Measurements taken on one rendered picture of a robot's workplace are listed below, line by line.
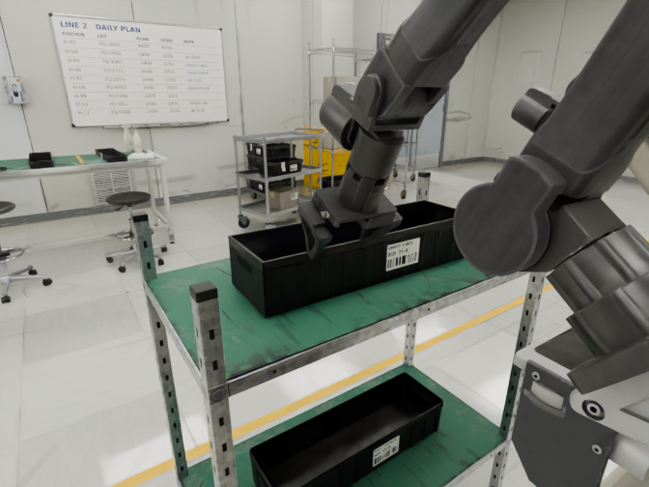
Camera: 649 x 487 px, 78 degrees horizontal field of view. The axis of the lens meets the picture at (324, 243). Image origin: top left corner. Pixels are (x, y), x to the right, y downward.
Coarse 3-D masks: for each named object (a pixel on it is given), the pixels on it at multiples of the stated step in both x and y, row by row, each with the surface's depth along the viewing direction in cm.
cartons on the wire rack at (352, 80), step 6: (324, 78) 465; (330, 78) 455; (336, 78) 445; (342, 78) 449; (348, 78) 452; (354, 78) 457; (324, 84) 467; (330, 84) 457; (354, 84) 459; (324, 90) 469; (330, 90) 459; (324, 96) 471; (324, 138) 472; (330, 138) 466; (324, 144) 474; (330, 144) 468; (336, 144) 472; (390, 174) 533; (390, 180) 536
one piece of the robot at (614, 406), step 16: (624, 384) 28; (640, 384) 27; (576, 400) 31; (592, 400) 31; (608, 400) 29; (624, 400) 28; (640, 400) 28; (592, 416) 31; (608, 416) 30; (624, 416) 29; (640, 416) 28; (624, 432) 29; (640, 432) 28
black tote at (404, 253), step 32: (352, 224) 101; (416, 224) 113; (448, 224) 95; (256, 256) 73; (288, 256) 73; (320, 256) 77; (352, 256) 81; (384, 256) 87; (416, 256) 92; (448, 256) 98; (256, 288) 75; (288, 288) 75; (320, 288) 79; (352, 288) 84
